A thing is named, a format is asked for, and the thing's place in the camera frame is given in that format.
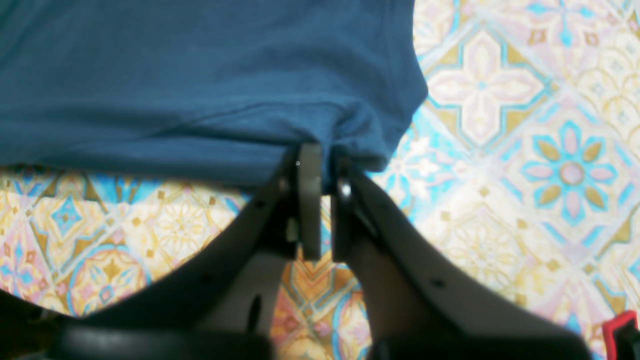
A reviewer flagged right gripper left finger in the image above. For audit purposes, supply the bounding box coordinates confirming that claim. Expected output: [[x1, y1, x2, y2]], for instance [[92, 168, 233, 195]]
[[1, 143, 323, 360]]

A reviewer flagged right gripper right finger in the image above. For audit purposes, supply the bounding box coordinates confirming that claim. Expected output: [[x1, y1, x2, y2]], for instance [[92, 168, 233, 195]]
[[331, 157, 591, 360]]

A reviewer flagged dark blue t-shirt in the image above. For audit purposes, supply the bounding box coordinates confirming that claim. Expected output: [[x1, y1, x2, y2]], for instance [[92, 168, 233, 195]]
[[0, 0, 428, 187]]

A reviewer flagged patterned tablecloth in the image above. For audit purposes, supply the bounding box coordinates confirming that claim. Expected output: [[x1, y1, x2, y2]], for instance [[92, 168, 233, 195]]
[[0, 0, 640, 360]]

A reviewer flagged red clamp bottom right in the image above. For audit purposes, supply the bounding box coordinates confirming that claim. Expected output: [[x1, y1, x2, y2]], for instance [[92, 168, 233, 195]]
[[602, 310, 640, 360]]

